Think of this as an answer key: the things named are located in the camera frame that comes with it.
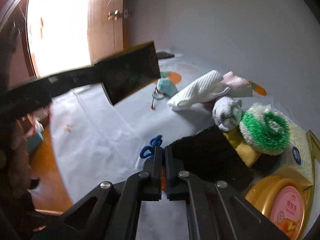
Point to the wooden door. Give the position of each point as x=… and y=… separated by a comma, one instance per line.
x=105, y=37

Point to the teal plush keychain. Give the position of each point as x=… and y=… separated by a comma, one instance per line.
x=165, y=89

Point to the yellow cloth pouch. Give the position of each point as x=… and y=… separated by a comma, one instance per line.
x=248, y=155

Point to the white persimmon print tablecloth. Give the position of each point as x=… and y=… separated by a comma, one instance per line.
x=94, y=141

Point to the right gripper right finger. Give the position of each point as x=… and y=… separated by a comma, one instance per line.
x=176, y=187

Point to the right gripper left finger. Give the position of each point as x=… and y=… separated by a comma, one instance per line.
x=152, y=185

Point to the black smartphone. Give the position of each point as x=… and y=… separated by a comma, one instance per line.
x=164, y=55

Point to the grey knitted sock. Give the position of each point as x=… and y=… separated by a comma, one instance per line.
x=227, y=113

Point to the brass door knob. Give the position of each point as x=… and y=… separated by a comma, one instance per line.
x=119, y=14

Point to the green white striped fuzzy sock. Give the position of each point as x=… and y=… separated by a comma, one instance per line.
x=265, y=129

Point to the yellow blue tissue pack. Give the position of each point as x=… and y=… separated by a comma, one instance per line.
x=295, y=161

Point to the teal tissue box on floor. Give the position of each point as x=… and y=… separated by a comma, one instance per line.
x=34, y=137

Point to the black fluffy cloth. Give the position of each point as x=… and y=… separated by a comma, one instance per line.
x=211, y=157

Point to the pink soft cloth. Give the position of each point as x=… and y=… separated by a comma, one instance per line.
x=238, y=86

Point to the white waffle textured towel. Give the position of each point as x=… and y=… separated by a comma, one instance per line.
x=205, y=88

